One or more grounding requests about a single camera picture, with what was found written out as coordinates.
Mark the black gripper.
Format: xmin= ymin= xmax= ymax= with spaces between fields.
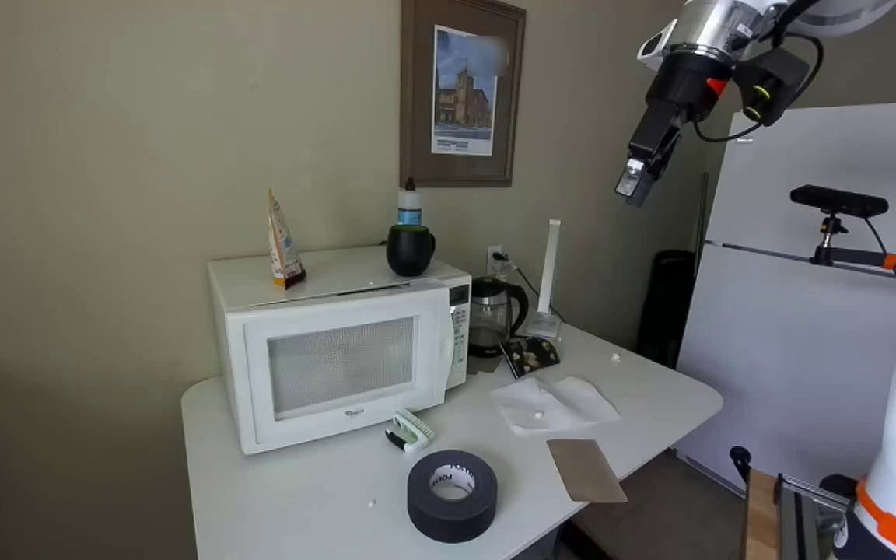
xmin=615 ymin=52 xmax=729 ymax=205

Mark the glass kettle with black handle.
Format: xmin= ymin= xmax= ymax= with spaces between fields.
xmin=470 ymin=276 xmax=529 ymax=359

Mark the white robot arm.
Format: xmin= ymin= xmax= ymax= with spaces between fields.
xmin=615 ymin=0 xmax=896 ymax=553

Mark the black tall speaker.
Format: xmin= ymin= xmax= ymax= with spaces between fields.
xmin=633 ymin=249 xmax=698 ymax=368

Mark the black snack packet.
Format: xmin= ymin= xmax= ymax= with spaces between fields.
xmin=504 ymin=336 xmax=561 ymax=377

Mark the framed building picture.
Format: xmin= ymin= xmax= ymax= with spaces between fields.
xmin=398 ymin=0 xmax=524 ymax=186

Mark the blue label bottle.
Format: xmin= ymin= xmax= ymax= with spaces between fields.
xmin=398 ymin=177 xmax=424 ymax=228

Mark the white refrigerator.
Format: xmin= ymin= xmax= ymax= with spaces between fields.
xmin=678 ymin=104 xmax=896 ymax=487

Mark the white plastic bag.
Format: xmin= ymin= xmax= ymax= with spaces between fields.
xmin=490 ymin=377 xmax=620 ymax=436

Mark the brown cardboard piece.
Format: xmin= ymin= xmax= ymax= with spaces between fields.
xmin=548 ymin=440 xmax=628 ymax=505

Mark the small green white box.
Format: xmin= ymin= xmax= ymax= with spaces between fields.
xmin=384 ymin=410 xmax=432 ymax=451

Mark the white microwave oven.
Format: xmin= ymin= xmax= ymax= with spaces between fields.
xmin=208 ymin=247 xmax=473 ymax=454

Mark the black tape roll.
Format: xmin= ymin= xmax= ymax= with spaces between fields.
xmin=406 ymin=451 xmax=497 ymax=544

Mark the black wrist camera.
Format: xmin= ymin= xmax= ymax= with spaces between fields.
xmin=734 ymin=47 xmax=809 ymax=124

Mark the black camera on tripod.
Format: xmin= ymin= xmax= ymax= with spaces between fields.
xmin=787 ymin=185 xmax=896 ymax=284

